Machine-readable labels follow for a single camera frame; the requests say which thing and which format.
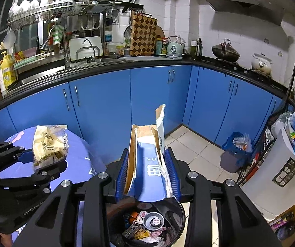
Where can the white plastic bag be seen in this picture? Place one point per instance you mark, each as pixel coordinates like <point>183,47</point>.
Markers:
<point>280,124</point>

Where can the orange torn carton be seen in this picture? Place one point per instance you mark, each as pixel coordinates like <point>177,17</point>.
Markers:
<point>134,214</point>

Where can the green striped cloth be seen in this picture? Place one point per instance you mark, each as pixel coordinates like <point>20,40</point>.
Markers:
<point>56,34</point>

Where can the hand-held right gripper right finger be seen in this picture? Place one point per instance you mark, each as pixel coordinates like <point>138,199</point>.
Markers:
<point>173,175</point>

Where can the green dish tray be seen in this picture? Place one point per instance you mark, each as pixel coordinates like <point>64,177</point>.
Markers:
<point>28,61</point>

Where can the blue base cabinets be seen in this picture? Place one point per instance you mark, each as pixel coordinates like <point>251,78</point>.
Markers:
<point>106,100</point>

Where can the white hanging plastic jug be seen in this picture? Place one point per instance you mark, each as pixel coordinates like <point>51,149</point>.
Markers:
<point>9,40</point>

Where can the pink cardboard box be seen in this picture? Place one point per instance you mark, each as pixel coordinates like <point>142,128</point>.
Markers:
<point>280,222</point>

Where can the green kettle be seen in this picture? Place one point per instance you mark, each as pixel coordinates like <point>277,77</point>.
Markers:
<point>174,50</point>

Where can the dark oil bottle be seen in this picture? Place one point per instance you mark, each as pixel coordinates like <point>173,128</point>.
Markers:
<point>199,49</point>

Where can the pink wrapper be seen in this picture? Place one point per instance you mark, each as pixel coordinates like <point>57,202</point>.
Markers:
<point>160,232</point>

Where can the black kitchen countertop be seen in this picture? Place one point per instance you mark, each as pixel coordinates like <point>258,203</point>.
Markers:
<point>150,63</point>

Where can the yellow wrapper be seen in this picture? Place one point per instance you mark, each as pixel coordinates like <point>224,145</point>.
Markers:
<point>141,234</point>

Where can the white plastic board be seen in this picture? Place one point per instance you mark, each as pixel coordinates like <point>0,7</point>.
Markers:
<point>75,43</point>

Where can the tall steel faucet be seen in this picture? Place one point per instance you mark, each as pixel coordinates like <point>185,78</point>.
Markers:
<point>66,54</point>

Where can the white plastic container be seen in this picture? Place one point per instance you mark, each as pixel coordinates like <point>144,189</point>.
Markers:
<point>266,175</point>

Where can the torn blue cardboard box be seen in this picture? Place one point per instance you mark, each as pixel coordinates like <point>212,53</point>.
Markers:
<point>147,164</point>

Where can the metal dish rack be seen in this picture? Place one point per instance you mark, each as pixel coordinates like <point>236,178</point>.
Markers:
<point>72,7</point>

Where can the round table blue cloth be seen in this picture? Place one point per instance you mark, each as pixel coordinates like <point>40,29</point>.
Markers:
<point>77,157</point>

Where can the blue bag on floor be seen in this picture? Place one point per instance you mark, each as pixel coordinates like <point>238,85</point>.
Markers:
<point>229,162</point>

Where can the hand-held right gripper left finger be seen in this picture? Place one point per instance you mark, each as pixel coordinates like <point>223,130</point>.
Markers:
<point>121,175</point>

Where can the stainless steel sink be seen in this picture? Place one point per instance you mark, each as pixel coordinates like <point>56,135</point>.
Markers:
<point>47,72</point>

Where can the clear plastic blister pack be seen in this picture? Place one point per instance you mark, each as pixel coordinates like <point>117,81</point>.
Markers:
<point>130,230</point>

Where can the beige paper bag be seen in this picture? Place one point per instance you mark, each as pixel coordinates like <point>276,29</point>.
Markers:
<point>49,144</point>

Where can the checkered wooden cutting board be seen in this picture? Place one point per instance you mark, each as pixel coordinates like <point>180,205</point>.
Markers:
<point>143,36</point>

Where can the black round trash bin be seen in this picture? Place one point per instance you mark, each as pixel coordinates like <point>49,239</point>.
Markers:
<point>174,216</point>

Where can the yellow detergent bottle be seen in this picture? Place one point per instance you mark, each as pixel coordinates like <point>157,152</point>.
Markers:
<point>8,74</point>

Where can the black gas stove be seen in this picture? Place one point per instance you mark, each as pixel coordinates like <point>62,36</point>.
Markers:
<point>253,73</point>

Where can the white ceramic pot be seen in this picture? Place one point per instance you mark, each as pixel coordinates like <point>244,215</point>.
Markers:
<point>262,64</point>

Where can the dark wok with lid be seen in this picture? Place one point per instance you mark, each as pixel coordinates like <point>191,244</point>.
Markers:
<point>226,52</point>

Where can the small curved faucet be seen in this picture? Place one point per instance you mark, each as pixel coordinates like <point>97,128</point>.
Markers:
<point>95,51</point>

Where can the hanging metal strainer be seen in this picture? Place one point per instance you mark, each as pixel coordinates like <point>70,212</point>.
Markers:
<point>128,32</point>

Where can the steel range hood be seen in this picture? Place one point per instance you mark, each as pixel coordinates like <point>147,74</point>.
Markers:
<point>240,2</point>

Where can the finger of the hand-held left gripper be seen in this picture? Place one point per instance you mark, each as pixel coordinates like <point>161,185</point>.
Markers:
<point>13,153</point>
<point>41,176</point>

